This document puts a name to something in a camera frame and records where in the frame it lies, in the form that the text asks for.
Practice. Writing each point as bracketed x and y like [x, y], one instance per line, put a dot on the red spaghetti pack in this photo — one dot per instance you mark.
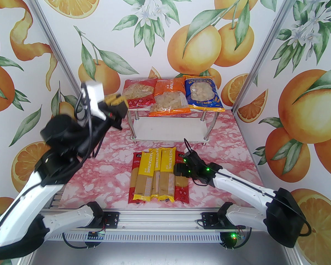
[135, 164]
[182, 192]

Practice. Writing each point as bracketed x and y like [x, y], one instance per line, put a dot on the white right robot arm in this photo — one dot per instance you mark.
[242, 186]

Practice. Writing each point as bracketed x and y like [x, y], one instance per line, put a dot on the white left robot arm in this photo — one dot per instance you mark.
[24, 197]

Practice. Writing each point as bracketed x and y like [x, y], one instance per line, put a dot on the orange macaroni bag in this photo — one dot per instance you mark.
[168, 98]

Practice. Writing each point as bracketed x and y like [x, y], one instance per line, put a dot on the small circuit board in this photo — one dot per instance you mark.
[96, 235]
[240, 235]

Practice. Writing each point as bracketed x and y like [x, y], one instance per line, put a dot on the yellow spaghetti pack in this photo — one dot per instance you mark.
[168, 175]
[157, 159]
[146, 175]

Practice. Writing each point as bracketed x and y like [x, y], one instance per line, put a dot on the aluminium frame post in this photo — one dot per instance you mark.
[266, 47]
[58, 47]
[293, 257]

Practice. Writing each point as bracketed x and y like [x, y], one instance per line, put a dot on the aluminium frame rail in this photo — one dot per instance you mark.
[228, 111]
[249, 148]

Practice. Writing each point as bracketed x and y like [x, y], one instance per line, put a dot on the blue pasta bag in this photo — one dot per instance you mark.
[204, 92]

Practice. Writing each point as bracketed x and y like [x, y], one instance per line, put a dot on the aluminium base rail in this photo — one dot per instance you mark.
[160, 219]

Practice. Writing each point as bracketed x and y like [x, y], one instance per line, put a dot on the white two-tier shelf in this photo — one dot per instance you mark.
[171, 128]

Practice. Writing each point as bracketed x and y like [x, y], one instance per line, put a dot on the red macaroni bag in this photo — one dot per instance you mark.
[138, 92]

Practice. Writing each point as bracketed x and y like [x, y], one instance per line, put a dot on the black hub with green light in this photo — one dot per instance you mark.
[229, 240]

